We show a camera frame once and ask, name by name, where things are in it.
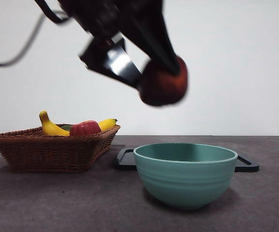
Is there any dark red plum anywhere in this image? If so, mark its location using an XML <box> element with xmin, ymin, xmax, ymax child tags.
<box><xmin>138</xmin><ymin>55</ymin><xmax>189</xmax><ymax>107</ymax></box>

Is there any teal ribbed bowl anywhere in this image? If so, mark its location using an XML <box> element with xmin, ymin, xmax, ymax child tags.
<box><xmin>133</xmin><ymin>143</ymin><xmax>238</xmax><ymax>210</ymax></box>

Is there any red apple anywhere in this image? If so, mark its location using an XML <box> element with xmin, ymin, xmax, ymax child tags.
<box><xmin>69</xmin><ymin>120</ymin><xmax>102</xmax><ymax>137</ymax></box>

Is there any yellow banana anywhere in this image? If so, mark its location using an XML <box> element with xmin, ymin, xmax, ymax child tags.
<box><xmin>39</xmin><ymin>111</ymin><xmax>119</xmax><ymax>137</ymax></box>

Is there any dark rectangular tray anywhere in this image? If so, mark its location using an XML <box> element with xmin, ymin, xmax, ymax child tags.
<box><xmin>112</xmin><ymin>148</ymin><xmax>260</xmax><ymax>173</ymax></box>

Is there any brown wicker basket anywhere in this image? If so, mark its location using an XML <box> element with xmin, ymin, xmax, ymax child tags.
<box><xmin>0</xmin><ymin>124</ymin><xmax>121</xmax><ymax>174</ymax></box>

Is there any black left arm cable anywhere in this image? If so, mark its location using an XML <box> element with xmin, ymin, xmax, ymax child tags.
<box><xmin>0</xmin><ymin>0</ymin><xmax>70</xmax><ymax>67</ymax></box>

